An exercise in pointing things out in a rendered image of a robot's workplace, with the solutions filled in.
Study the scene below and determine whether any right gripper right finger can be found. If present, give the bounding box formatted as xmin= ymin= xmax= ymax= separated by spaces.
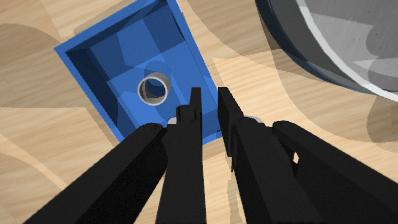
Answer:
xmin=217 ymin=87 xmax=398 ymax=224

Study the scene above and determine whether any blue open crate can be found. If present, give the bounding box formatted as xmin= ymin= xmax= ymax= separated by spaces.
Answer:
xmin=53 ymin=0 xmax=222 ymax=145

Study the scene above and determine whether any grey metal bushing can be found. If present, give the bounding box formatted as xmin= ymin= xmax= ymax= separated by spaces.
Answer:
xmin=137 ymin=72 xmax=171 ymax=106

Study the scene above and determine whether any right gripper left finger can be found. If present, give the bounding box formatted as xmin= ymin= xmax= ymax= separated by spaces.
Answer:
xmin=22 ymin=87 xmax=207 ymax=224

